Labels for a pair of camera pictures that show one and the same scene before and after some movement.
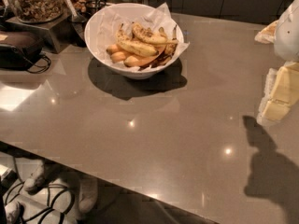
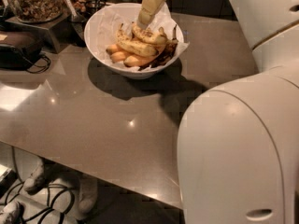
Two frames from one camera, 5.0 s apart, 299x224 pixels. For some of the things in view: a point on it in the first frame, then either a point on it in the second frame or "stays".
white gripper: x=288 y=35 -> x=151 y=4
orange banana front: x=143 y=61 stays
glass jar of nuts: x=37 y=4 stays
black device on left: x=21 y=50 stays
